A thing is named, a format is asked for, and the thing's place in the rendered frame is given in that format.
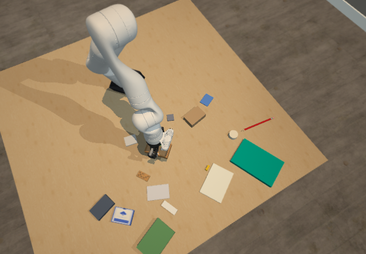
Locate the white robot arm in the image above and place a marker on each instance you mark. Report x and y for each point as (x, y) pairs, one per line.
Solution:
(109, 29)

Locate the brown wooden ball puzzle tray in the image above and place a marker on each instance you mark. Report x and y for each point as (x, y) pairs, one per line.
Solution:
(161, 153)

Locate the grey flat rectangular card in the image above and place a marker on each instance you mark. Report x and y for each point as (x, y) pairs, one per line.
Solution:
(158, 192)

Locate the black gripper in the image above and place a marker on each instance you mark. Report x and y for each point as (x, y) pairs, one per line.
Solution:
(154, 148)

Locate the brown wooden domino tile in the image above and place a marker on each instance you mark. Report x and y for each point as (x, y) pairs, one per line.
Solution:
(143, 175)

